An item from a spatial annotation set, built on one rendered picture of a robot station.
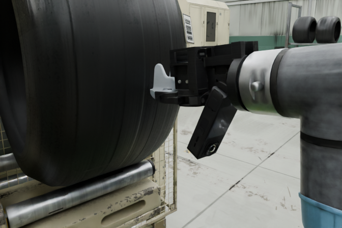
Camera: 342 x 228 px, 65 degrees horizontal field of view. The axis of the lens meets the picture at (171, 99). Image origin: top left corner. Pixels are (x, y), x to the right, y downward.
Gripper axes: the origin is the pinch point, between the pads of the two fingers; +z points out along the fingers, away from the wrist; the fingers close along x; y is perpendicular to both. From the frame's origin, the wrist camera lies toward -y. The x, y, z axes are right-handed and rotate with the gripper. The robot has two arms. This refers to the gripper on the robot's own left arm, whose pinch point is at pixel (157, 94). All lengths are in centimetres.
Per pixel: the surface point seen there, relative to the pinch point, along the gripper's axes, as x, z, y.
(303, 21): -498, 201, 67
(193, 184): -124, 128, -100
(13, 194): 19, 47, -28
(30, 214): 19.8, 17.2, -21.3
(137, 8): 2.1, 0.6, 15.0
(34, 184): 13, 49, -28
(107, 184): 3.7, 17.3, -21.1
